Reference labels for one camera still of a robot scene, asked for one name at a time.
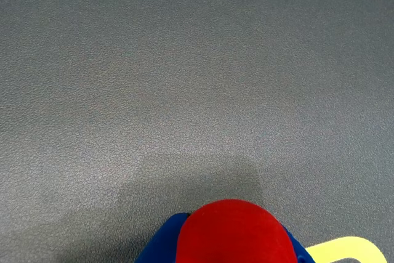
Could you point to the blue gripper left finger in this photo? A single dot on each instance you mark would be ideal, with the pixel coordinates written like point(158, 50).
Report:
point(163, 241)

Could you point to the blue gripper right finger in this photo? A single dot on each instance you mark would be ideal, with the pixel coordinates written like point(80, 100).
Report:
point(301, 253)

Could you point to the red ball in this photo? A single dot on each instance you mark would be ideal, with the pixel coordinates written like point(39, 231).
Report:
point(237, 235)

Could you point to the grey mat with NOWROBO print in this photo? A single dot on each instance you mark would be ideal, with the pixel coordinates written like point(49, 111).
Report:
point(154, 90)

